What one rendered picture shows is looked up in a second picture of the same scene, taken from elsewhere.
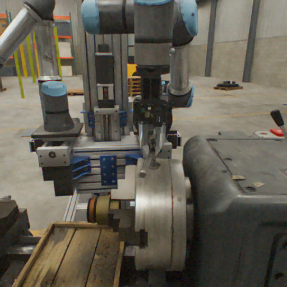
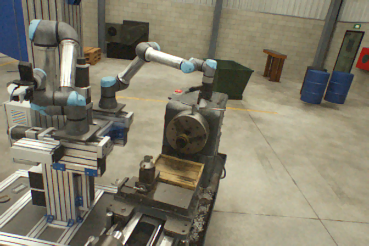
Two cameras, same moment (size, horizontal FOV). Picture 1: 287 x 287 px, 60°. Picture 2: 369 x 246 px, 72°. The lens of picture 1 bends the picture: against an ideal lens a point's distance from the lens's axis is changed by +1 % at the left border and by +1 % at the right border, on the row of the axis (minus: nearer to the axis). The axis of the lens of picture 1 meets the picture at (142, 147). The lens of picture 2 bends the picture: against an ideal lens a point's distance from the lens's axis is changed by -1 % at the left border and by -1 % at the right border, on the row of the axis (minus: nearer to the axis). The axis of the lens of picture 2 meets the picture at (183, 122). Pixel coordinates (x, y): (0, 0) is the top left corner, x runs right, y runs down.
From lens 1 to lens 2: 181 cm
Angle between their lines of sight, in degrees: 73
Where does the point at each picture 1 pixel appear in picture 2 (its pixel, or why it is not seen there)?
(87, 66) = not seen: hidden behind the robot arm
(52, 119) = (84, 123)
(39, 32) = (52, 56)
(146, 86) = (208, 88)
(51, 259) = (171, 177)
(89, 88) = not seen: hidden behind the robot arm
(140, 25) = (212, 73)
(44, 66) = (55, 84)
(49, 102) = (82, 111)
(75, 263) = (177, 171)
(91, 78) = not seen: hidden behind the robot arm
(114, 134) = (89, 121)
